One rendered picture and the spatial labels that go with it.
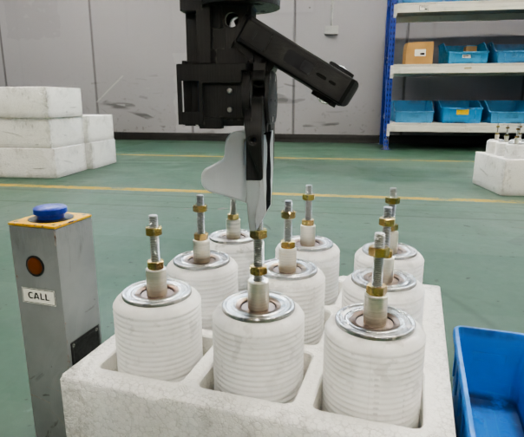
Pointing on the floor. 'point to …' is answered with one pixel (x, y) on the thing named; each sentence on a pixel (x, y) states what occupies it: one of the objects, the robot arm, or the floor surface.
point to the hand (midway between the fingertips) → (263, 212)
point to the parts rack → (481, 12)
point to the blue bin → (500, 385)
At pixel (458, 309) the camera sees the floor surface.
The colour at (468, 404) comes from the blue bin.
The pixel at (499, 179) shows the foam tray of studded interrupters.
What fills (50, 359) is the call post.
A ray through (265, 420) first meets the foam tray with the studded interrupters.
